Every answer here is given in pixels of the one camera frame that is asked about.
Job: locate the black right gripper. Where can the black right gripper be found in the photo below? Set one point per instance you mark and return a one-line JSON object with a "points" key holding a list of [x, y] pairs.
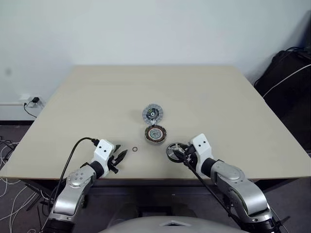
{"points": [[189, 156]]}

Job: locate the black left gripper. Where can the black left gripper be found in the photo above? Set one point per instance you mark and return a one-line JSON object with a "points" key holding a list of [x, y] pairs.
{"points": [[114, 162]]}

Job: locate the black round motor rotor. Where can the black round motor rotor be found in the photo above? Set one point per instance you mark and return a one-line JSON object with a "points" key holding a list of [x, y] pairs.
{"points": [[171, 152]]}

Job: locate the copper-wound motor stator housing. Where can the copper-wound motor stator housing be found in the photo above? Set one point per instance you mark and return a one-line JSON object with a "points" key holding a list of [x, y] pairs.
{"points": [[155, 135]]}

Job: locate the grey round motor cover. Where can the grey round motor cover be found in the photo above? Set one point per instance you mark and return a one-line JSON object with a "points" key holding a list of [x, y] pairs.
{"points": [[152, 113]]}

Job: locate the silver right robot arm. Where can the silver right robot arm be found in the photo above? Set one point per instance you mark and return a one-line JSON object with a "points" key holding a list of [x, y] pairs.
{"points": [[243, 191]]}

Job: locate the grey robot torso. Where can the grey robot torso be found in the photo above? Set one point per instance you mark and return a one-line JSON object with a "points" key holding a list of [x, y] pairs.
{"points": [[170, 222]]}

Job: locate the black tripod stand legs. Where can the black tripod stand legs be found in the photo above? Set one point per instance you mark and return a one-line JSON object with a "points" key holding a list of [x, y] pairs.
{"points": [[36, 196]]}

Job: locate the black plug adapter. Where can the black plug adapter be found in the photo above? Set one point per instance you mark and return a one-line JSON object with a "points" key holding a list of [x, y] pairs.
{"points": [[36, 100]]}

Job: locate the black fabric bag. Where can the black fabric bag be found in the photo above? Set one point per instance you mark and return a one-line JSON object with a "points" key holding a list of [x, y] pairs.
{"points": [[289, 97]]}

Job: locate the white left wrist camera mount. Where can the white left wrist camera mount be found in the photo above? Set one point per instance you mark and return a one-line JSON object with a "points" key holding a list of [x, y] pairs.
{"points": [[104, 150]]}

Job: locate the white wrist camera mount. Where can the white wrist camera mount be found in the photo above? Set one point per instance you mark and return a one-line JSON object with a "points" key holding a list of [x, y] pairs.
{"points": [[104, 150], [201, 148]]}

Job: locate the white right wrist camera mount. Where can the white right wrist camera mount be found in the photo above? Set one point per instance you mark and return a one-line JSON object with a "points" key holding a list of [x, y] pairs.
{"points": [[201, 148]]}

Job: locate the black table frame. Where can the black table frame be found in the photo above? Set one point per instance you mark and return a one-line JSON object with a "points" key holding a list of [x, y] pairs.
{"points": [[145, 183]]}

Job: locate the white wall power socket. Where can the white wall power socket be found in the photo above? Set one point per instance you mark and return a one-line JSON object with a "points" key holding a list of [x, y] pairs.
{"points": [[26, 97]]}

